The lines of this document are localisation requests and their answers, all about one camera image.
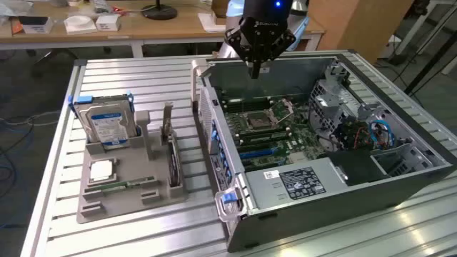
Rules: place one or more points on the metal disk bay cage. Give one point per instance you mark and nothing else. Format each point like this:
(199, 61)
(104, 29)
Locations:
(331, 101)

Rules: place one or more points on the black desk lamp stand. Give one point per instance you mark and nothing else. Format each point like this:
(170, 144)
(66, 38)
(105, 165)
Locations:
(158, 12)

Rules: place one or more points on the Nvidia graphics card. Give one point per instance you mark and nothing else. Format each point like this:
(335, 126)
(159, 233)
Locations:
(173, 166)

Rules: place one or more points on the brown cardboard box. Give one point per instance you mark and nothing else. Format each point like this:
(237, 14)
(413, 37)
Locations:
(218, 9)

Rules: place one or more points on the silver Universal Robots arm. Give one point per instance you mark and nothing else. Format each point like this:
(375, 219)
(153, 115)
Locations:
(233, 8)

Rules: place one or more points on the wooden cabinet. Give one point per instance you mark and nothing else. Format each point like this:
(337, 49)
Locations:
(357, 26)

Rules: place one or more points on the small white labelled box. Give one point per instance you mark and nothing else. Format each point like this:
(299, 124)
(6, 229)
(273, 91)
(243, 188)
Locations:
(108, 22)

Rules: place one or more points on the hard disk in blue caddy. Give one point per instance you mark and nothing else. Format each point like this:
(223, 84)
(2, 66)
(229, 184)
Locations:
(106, 125)

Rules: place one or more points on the metal socket cover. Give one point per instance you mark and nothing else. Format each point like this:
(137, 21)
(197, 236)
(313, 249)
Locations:
(281, 109)

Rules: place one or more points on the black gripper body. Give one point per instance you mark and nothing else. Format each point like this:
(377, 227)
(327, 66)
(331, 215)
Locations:
(265, 25)

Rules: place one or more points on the grey power supply unit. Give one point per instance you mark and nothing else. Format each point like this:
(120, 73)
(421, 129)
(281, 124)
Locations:
(263, 187)

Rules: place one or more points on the wooden desk white legs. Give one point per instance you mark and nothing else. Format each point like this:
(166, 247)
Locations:
(159, 29)

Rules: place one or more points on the blue plastic release latch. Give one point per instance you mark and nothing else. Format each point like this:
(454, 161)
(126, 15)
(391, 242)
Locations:
(227, 200)

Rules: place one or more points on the white box round insert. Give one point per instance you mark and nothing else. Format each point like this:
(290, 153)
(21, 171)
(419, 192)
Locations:
(80, 25)

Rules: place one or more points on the green RAM stick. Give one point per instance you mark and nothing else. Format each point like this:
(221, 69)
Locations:
(121, 184)

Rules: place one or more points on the green motherboard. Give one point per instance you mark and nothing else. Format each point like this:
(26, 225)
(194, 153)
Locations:
(295, 142)

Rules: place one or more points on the CPU socket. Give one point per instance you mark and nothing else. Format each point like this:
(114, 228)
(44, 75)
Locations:
(257, 121)

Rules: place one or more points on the white tape roll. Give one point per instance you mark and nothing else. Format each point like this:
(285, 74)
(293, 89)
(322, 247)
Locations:
(74, 2)

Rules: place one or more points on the flat white cardboard box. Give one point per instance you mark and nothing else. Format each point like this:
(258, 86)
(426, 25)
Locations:
(210, 22)

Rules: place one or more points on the open black PC case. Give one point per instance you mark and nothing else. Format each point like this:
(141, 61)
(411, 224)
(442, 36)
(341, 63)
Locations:
(321, 222)

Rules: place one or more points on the black tripod leg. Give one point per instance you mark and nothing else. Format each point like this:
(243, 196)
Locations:
(431, 56)

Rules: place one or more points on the clear plastic bag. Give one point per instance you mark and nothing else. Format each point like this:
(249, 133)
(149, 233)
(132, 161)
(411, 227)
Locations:
(13, 8)

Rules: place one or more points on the white box black lid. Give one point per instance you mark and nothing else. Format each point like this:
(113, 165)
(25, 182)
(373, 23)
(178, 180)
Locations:
(34, 24)

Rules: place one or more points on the grey plastic parts rack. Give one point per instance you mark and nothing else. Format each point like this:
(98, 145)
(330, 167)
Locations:
(121, 203)

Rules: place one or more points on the silver CPU chip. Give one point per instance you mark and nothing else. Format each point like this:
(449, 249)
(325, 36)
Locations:
(101, 171)

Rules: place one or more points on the silver finned chipset heatsink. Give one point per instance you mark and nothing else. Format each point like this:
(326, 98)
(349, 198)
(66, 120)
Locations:
(297, 157)

